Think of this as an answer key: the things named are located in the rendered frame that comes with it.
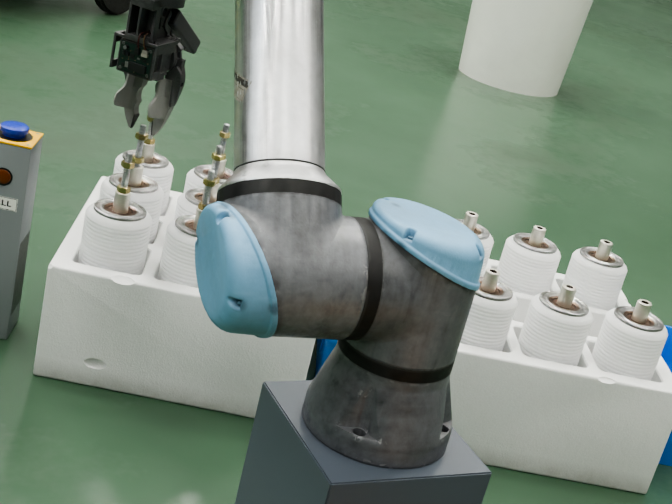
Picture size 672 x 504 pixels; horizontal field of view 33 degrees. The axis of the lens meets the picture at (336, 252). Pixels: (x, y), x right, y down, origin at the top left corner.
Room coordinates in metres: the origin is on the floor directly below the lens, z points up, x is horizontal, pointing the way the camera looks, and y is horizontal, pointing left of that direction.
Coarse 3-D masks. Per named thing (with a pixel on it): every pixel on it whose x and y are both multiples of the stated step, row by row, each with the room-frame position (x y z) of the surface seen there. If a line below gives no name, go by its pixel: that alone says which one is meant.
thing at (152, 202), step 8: (104, 184) 1.60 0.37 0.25; (104, 192) 1.59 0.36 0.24; (112, 192) 1.58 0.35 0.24; (160, 192) 1.62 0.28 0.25; (136, 200) 1.58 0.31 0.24; (144, 200) 1.59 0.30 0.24; (152, 200) 1.60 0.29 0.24; (160, 200) 1.62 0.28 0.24; (152, 208) 1.60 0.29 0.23; (160, 208) 1.63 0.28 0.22; (152, 216) 1.60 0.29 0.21; (152, 224) 1.61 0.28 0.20; (152, 232) 1.61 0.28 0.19; (152, 240) 1.61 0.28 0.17
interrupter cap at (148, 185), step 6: (114, 174) 1.63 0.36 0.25; (120, 174) 1.64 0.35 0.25; (114, 180) 1.61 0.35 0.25; (120, 180) 1.62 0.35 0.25; (144, 180) 1.65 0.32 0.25; (150, 180) 1.65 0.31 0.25; (114, 186) 1.59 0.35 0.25; (132, 186) 1.61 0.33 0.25; (138, 186) 1.62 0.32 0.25; (144, 186) 1.63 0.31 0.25; (150, 186) 1.62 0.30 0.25; (156, 186) 1.63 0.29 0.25; (132, 192) 1.59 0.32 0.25; (138, 192) 1.59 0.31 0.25; (144, 192) 1.60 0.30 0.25; (150, 192) 1.61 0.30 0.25
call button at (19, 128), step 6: (0, 126) 1.53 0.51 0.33; (6, 126) 1.52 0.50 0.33; (12, 126) 1.53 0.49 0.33; (18, 126) 1.53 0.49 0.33; (24, 126) 1.54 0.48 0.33; (6, 132) 1.52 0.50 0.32; (12, 132) 1.52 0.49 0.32; (18, 132) 1.52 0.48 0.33; (24, 132) 1.53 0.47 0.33; (18, 138) 1.52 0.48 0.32
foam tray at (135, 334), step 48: (96, 192) 1.73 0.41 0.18; (48, 288) 1.43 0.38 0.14; (96, 288) 1.43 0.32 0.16; (144, 288) 1.44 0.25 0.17; (192, 288) 1.46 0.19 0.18; (48, 336) 1.43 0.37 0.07; (96, 336) 1.43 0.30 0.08; (144, 336) 1.44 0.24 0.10; (192, 336) 1.44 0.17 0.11; (240, 336) 1.45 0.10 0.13; (96, 384) 1.43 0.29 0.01; (144, 384) 1.44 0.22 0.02; (192, 384) 1.45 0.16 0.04; (240, 384) 1.45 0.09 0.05
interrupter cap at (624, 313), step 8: (616, 312) 1.58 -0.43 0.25; (624, 312) 1.59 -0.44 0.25; (632, 312) 1.60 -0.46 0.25; (624, 320) 1.56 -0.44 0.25; (632, 320) 1.57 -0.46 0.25; (648, 320) 1.59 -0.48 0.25; (656, 320) 1.59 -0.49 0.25; (640, 328) 1.55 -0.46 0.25; (648, 328) 1.55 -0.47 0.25; (656, 328) 1.56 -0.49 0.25
